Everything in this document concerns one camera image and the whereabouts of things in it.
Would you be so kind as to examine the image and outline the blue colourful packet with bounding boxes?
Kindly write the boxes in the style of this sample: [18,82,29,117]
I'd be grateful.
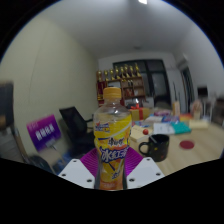
[161,114,181,124]

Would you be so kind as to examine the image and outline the pink flowers in white pot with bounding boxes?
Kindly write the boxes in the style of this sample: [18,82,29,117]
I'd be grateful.
[191,99,204,120]

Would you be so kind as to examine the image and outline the black computer monitor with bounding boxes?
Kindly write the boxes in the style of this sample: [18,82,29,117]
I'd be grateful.
[197,85,209,99]

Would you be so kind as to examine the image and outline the white booklet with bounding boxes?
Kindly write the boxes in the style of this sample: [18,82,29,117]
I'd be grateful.
[152,122,176,135]

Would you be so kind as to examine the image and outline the dark bag with tan trim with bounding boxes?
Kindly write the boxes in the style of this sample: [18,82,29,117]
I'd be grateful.
[0,81,15,128]

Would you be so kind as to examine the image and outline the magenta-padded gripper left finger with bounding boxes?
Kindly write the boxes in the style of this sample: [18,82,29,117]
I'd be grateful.
[57,148,101,190]

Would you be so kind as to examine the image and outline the pale yellow book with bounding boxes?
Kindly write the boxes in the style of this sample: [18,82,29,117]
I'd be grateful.
[188,119,210,130]

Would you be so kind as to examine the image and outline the small tan carton box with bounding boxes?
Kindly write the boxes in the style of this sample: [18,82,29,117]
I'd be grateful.
[171,101,181,117]

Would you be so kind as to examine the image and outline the teal book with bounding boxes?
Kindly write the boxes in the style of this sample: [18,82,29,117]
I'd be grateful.
[171,121,192,135]

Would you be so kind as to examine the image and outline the cream notepad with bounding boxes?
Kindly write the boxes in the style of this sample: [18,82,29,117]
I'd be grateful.
[129,124,153,144]

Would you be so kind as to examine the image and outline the black spotted mug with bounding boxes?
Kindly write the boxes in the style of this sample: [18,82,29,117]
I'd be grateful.
[138,133,170,163]

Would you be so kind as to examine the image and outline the black framed glass door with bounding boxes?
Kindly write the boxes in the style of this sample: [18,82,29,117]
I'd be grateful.
[113,59,173,108]

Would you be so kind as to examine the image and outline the yellow-labelled orange drink bottle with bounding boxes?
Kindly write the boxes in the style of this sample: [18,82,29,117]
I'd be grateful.
[92,86,133,192]

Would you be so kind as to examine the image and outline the white wall air conditioner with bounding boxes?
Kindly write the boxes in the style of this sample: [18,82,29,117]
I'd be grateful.
[176,54,189,69]

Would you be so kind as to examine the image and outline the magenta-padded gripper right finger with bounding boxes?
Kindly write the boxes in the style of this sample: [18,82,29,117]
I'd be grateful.
[124,146,165,190]

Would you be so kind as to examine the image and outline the wooden shelf unit with trophies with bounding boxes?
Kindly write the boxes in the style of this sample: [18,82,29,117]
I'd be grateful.
[95,62,147,108]

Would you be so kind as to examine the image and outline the orange red book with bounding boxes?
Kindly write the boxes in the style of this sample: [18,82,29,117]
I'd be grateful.
[179,113,194,123]

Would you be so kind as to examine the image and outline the black office chair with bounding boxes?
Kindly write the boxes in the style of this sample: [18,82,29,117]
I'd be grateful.
[59,106,96,158]

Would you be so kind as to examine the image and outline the yellow gift box red ribbon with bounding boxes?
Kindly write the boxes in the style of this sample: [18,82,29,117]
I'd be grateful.
[129,103,151,122]

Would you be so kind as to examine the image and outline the flat round red coaster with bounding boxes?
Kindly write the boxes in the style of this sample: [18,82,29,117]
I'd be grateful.
[179,139,195,150]

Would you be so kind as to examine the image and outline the purple sign board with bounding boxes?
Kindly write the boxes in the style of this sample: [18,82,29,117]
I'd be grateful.
[26,114,62,152]

